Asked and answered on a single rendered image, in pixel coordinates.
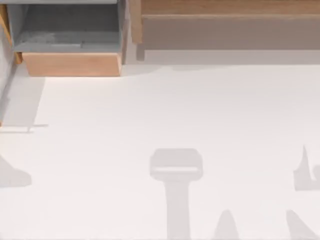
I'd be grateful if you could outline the pale wooden drawer front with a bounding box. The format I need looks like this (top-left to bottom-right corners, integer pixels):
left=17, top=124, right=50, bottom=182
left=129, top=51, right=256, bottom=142
left=21, top=51, right=122, bottom=77

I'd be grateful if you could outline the wooden cupboard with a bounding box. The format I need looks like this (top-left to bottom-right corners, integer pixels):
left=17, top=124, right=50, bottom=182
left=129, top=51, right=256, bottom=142
left=129, top=0, right=320, bottom=61

